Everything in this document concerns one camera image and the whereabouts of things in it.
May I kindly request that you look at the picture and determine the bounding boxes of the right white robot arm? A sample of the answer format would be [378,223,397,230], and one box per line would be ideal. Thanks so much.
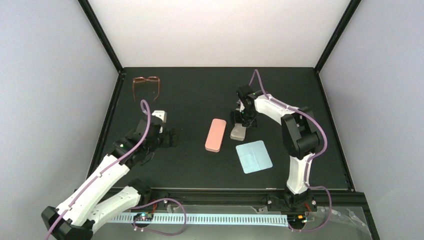
[230,84,328,210]

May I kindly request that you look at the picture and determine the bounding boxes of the grey glasses case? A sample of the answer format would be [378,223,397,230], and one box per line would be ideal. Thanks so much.
[230,123,247,142]

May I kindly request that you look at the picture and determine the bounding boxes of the black aluminium frame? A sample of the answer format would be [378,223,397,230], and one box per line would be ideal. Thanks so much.
[79,0,379,240]

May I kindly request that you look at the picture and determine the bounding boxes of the clear plastic sheet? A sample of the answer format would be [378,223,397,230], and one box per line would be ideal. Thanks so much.
[93,207,372,240]

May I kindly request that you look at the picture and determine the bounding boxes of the brown translucent sunglasses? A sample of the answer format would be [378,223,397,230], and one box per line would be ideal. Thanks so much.
[132,76,161,101]

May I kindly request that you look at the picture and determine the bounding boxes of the purple cable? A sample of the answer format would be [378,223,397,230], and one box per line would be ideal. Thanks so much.
[44,99,187,240]
[248,69,333,233]

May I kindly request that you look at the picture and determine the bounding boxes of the left circuit board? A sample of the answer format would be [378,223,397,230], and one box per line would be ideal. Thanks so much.
[133,212,154,222]

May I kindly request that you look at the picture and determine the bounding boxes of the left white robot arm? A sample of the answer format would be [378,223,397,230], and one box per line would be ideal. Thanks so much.
[41,116,179,240]

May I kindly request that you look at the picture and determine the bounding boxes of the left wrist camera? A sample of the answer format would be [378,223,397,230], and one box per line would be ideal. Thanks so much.
[151,110,167,134]

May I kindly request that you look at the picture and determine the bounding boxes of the pink glasses case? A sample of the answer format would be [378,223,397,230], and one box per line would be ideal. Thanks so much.
[204,118,227,153]

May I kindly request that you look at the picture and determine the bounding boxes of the white slotted cable duct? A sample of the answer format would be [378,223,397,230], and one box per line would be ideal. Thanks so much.
[109,212,288,227]

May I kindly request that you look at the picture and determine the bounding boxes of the right light blue cloth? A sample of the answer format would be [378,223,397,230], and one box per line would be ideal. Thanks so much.
[235,140,273,174]

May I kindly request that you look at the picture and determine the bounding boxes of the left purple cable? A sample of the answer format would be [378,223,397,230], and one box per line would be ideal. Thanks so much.
[44,99,187,240]

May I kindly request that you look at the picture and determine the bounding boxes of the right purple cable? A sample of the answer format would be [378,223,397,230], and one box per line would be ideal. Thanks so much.
[248,69,333,233]

